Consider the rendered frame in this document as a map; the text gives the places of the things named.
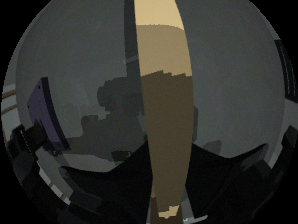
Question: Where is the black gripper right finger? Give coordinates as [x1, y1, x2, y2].
[185, 143, 269, 218]

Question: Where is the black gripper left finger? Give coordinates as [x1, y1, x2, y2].
[59, 141, 153, 224]

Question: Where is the long wooden bed rail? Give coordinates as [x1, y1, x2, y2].
[134, 0, 193, 217]

